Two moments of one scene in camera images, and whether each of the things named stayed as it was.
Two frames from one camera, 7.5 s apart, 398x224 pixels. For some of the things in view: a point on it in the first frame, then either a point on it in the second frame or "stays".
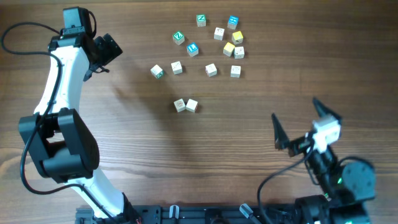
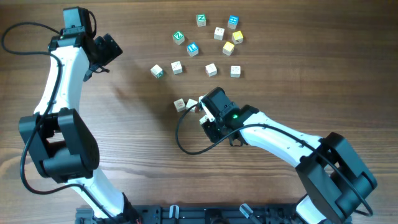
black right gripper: [282, 143] to [214, 135]
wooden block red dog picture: [180, 105] stays
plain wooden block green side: [191, 105] stays
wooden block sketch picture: [239, 52] to [205, 101]
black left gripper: [111, 49] stays
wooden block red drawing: [211, 70] stays
